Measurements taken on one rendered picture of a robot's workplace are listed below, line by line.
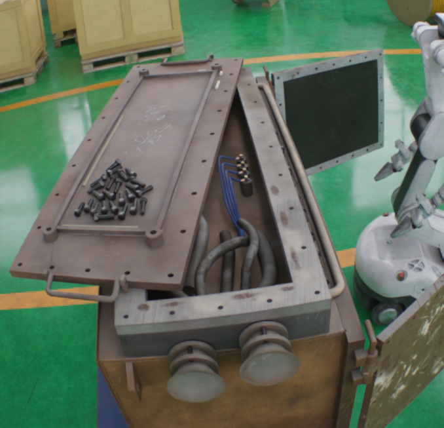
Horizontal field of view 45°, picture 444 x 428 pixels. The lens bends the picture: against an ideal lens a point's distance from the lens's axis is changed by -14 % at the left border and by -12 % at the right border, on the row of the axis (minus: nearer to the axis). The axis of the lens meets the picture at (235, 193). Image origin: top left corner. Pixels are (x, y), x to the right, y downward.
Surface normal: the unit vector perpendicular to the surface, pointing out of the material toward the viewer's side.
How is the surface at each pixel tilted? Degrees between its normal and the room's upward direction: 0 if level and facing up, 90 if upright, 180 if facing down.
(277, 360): 90
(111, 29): 90
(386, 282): 57
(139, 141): 0
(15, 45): 90
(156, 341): 90
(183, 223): 0
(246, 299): 0
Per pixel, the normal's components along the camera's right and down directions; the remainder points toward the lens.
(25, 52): 0.07, 0.55
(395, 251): -0.08, -0.83
